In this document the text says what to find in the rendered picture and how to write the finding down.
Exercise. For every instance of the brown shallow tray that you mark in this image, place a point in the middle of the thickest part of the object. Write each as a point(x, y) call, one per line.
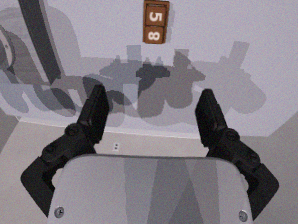
point(166, 3)

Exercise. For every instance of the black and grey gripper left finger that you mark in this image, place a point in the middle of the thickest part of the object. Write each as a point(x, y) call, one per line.
point(77, 140)

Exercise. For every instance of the brown calendar cube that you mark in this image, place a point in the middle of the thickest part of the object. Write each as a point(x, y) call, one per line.
point(153, 34)
point(155, 14)

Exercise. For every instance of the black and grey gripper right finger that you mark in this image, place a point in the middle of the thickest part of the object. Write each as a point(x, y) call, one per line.
point(215, 132)

